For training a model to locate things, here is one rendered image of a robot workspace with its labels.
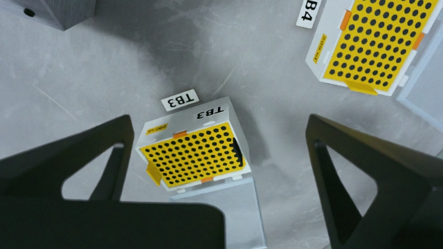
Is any white pipette tip box with clear lid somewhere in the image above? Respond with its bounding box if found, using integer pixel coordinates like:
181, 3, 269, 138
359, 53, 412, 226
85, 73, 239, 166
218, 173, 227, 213
135, 96, 268, 249

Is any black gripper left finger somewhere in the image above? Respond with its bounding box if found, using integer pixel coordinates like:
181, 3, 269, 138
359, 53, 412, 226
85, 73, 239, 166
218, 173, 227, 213
0, 114, 135, 201

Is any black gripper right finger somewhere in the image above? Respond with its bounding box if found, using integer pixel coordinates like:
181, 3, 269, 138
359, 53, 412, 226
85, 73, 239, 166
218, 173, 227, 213
305, 113, 443, 249

